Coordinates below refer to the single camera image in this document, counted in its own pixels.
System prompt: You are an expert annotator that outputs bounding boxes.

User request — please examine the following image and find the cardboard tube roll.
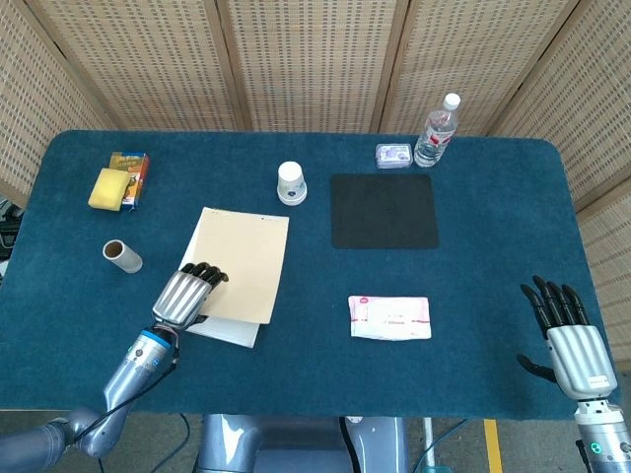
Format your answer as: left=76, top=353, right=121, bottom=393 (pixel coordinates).
left=102, top=239, right=144, bottom=275

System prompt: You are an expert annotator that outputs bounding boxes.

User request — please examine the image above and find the clear plastic water bottle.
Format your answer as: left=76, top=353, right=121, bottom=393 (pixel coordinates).
left=413, top=93, right=462, bottom=169

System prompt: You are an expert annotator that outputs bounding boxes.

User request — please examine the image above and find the white paper cup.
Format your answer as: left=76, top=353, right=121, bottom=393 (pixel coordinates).
left=276, top=162, right=309, bottom=207

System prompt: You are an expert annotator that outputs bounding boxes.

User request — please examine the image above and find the blue table cloth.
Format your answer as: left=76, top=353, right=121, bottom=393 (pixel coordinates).
left=0, top=129, right=617, bottom=422

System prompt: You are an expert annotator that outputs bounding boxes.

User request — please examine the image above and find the yellow sponge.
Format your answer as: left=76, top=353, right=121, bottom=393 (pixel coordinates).
left=87, top=167, right=131, bottom=213

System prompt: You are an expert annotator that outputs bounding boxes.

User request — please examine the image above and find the orange blue carton box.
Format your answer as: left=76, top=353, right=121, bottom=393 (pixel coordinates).
left=107, top=151, right=151, bottom=214

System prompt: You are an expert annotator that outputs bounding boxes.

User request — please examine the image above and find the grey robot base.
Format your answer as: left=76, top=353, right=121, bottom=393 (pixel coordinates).
left=194, top=414, right=410, bottom=473

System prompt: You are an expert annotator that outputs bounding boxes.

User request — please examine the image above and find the small clear plastic box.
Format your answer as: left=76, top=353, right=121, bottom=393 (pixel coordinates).
left=375, top=143, right=414, bottom=170

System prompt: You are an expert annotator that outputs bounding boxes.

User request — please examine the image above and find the white pink tissue pack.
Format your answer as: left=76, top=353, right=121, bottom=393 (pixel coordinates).
left=347, top=295, right=433, bottom=341

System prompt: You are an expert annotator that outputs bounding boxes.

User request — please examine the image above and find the woven bamboo folding screen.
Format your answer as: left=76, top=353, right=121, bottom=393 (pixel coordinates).
left=0, top=0, right=631, bottom=356

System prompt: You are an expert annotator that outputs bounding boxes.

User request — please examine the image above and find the blue floor cable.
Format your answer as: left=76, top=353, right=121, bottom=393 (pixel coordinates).
left=156, top=412, right=192, bottom=473
left=412, top=418, right=469, bottom=471

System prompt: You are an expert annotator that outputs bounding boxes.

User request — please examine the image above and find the black square mouse pad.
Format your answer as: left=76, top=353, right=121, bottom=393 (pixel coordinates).
left=328, top=172, right=441, bottom=250

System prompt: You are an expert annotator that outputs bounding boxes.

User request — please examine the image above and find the beige paper notepad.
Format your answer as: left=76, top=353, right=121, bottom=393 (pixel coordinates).
left=177, top=206, right=291, bottom=350

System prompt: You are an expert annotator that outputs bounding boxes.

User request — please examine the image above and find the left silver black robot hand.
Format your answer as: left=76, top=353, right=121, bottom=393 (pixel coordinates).
left=151, top=262, right=230, bottom=330

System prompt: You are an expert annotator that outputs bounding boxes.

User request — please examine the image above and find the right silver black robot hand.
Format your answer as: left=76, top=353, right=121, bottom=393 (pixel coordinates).
left=515, top=275, right=619, bottom=399

